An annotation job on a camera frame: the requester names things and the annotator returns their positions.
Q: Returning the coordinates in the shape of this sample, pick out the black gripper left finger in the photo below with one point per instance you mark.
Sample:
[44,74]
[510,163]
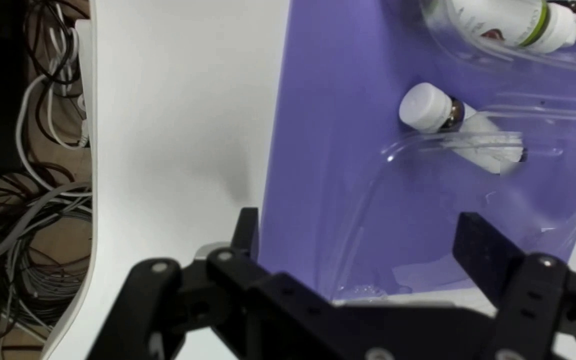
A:
[253,312]

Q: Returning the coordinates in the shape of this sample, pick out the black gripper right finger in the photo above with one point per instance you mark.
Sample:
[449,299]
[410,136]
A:
[534,295]

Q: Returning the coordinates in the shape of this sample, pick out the clear plastic lid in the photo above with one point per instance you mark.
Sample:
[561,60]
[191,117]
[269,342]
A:
[396,213]

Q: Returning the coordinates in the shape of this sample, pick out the white bottle outside bowl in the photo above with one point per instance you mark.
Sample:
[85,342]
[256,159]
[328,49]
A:
[464,131]

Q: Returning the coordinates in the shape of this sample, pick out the purple mat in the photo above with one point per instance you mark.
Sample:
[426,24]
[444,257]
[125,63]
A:
[342,56]

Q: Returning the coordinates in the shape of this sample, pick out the white bottle green band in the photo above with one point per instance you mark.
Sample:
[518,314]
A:
[526,24]

